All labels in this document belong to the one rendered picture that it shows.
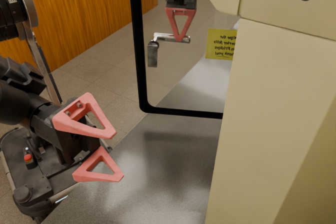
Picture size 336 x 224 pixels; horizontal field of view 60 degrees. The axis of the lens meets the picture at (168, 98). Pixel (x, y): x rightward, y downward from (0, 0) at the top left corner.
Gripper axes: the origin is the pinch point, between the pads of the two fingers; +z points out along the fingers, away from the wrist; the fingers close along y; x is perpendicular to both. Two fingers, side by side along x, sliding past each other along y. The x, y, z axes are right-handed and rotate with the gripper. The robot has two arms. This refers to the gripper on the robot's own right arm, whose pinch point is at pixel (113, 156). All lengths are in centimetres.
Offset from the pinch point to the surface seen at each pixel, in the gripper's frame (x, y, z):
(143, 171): 14.8, -26.4, -7.3
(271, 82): 9.4, 14.1, 16.9
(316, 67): 9.5, 17.3, 20.6
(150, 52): 27.1, -0.6, -12.6
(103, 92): 111, -119, -126
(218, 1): 9.3, 21.7, 9.7
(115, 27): 199, -112, -186
